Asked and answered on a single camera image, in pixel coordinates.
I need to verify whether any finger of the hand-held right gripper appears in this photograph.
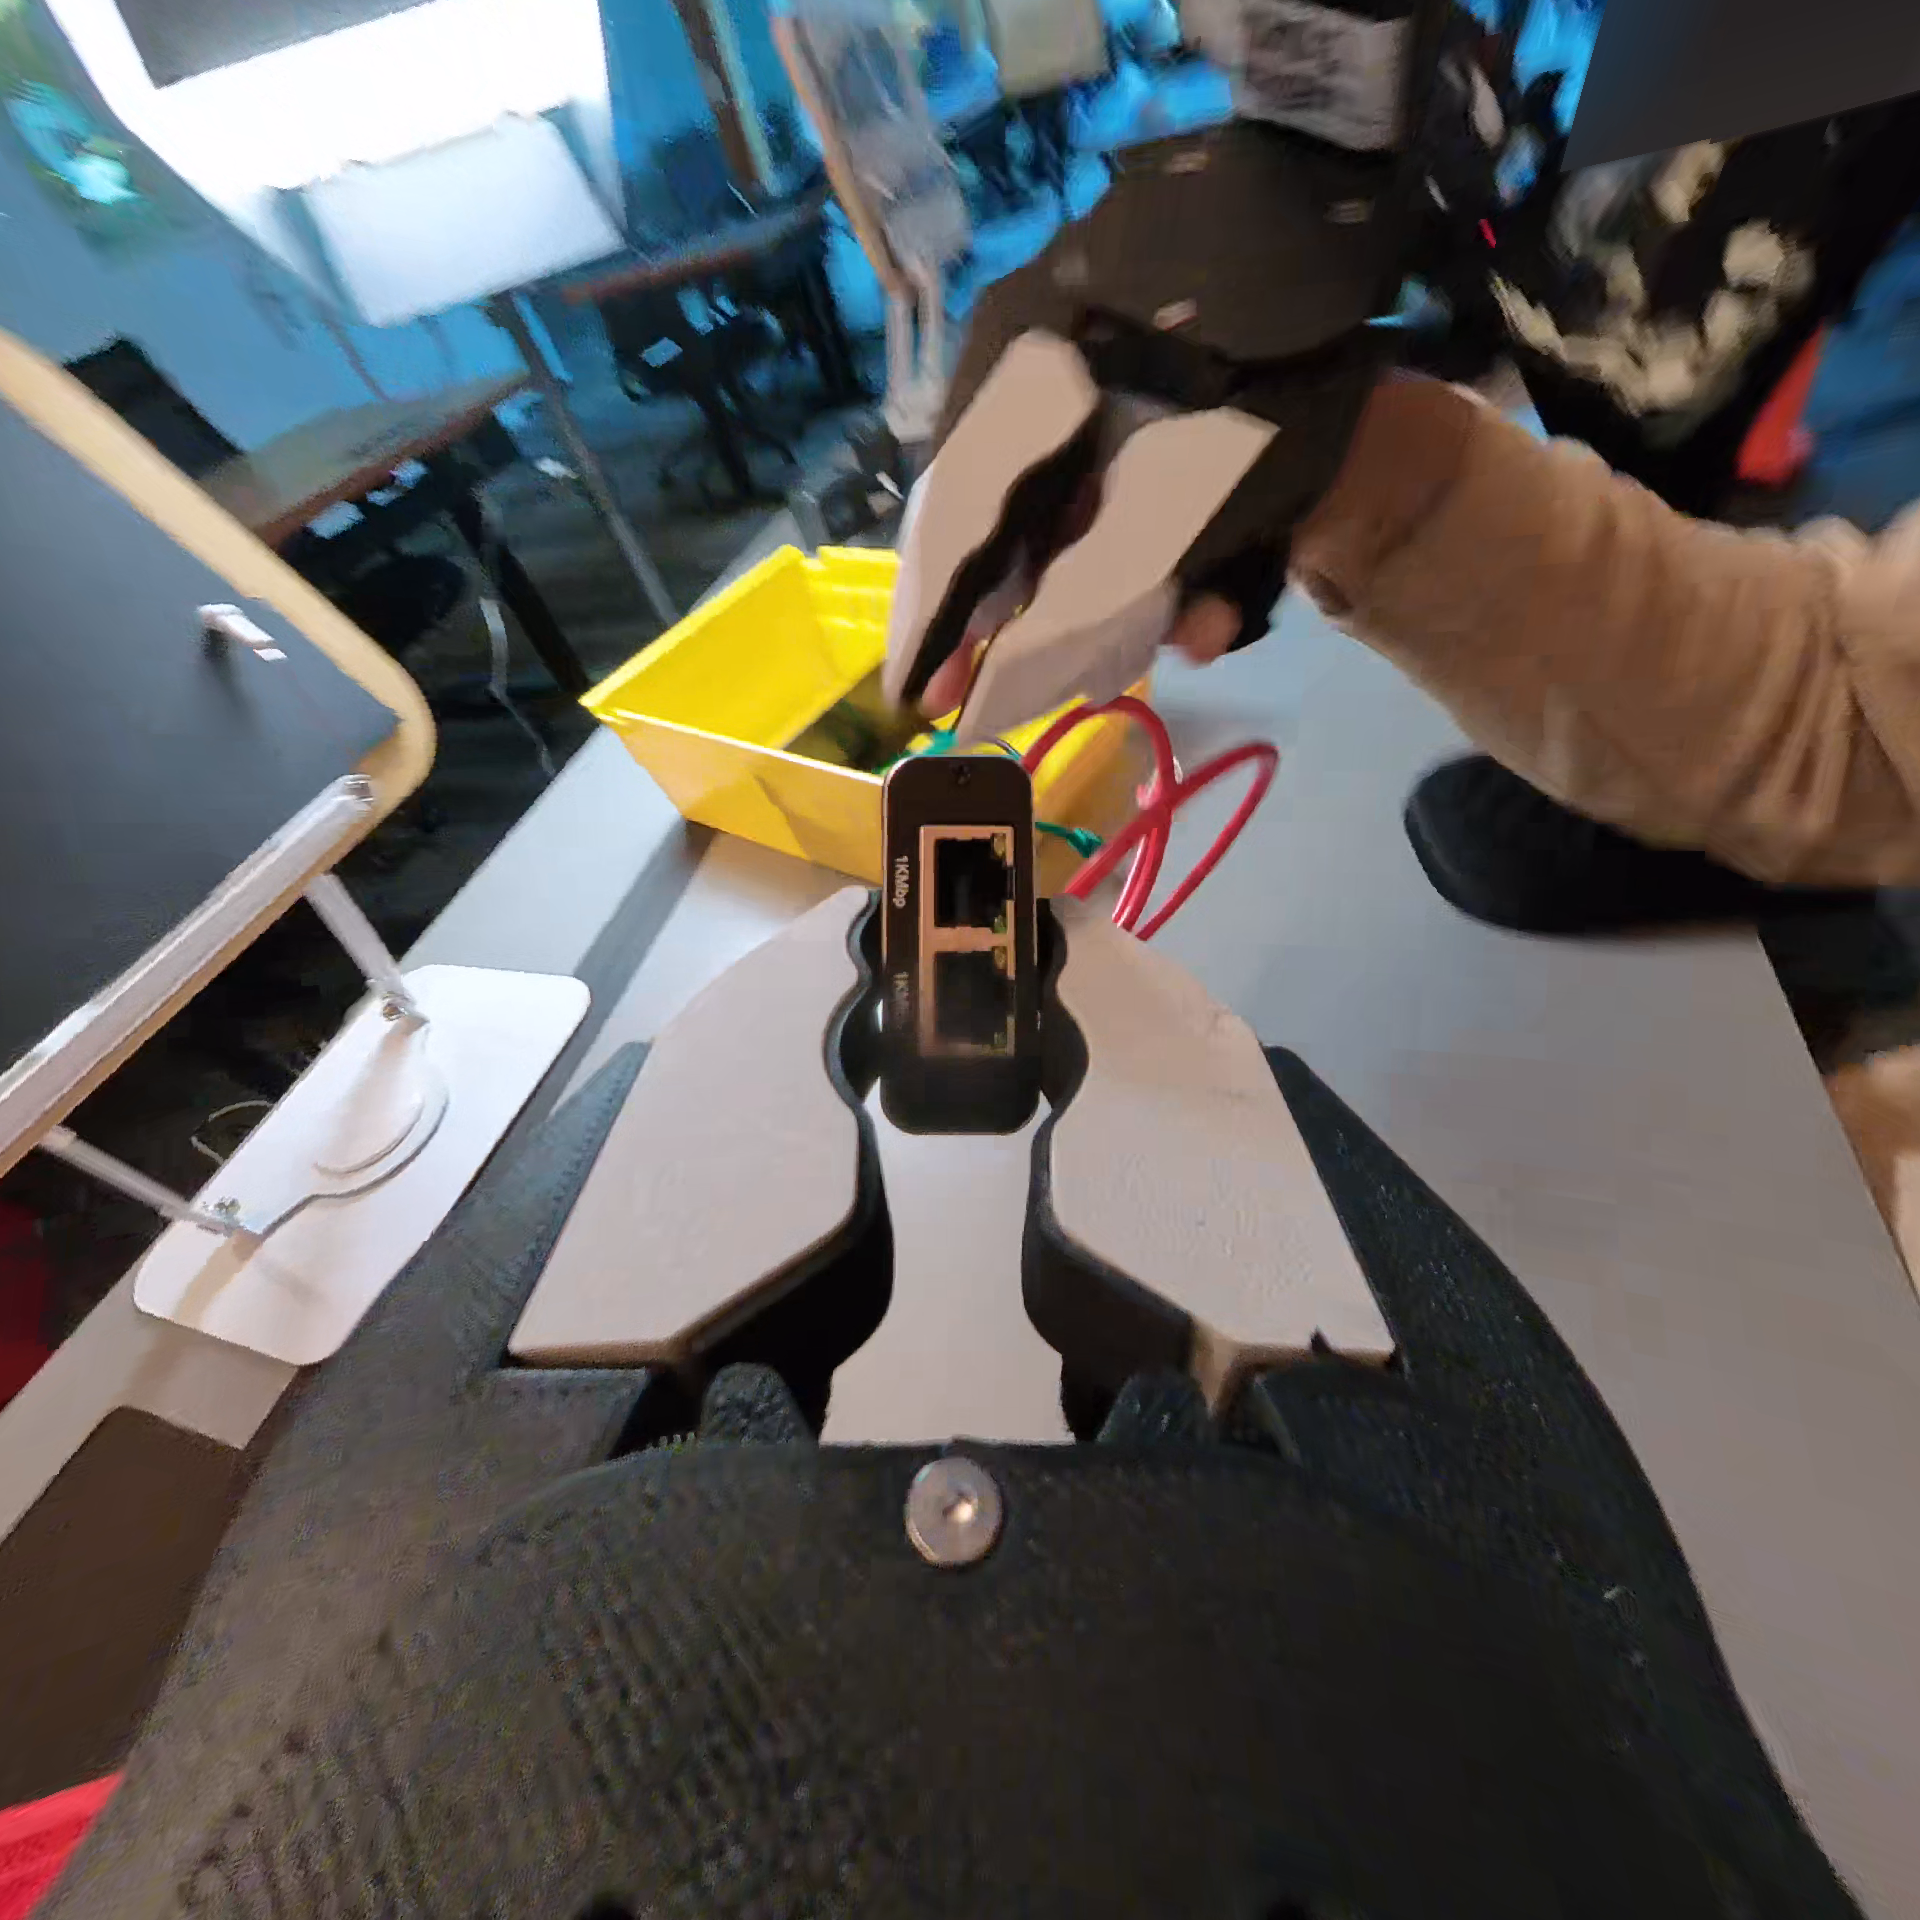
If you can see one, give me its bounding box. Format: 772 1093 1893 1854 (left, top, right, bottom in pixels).
883 330 1106 717
952 409 1280 751

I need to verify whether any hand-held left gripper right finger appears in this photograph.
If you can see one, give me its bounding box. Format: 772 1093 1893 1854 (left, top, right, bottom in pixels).
1022 900 1397 1375

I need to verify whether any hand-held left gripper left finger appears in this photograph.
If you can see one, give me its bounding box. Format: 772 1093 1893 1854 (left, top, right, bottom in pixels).
506 887 898 1368

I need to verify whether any red ethernet cable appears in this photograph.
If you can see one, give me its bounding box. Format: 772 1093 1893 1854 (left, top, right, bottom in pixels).
1021 694 1280 943

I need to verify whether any black network switch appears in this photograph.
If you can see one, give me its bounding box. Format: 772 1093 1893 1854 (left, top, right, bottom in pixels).
874 751 1049 1134

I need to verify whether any green ethernet cable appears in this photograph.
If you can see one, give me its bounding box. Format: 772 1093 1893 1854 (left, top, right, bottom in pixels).
853 717 1106 860

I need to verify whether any yellow plastic bin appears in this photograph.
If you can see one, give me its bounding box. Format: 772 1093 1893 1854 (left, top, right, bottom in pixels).
578 540 1159 902

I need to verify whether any red plastic bin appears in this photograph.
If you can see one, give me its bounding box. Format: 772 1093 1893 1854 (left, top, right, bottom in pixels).
0 1769 127 1920

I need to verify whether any person's right forearm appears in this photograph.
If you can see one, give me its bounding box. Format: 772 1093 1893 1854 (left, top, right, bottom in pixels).
1290 373 1920 891

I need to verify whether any person's right hand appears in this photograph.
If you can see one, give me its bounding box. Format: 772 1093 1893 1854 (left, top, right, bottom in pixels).
1156 582 1248 666

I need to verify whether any black textured pad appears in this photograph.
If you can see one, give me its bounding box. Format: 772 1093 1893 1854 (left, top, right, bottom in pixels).
1404 751 1800 943

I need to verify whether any brown wooden desk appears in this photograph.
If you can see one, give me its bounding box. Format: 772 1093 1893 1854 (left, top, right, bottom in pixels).
211 192 837 708

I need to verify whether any white softbox light panel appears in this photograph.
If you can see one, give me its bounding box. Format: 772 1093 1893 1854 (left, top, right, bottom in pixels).
46 0 632 328

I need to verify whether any wood-rimmed black board stand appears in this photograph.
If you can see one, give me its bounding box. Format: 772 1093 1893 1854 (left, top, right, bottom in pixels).
0 330 594 1371

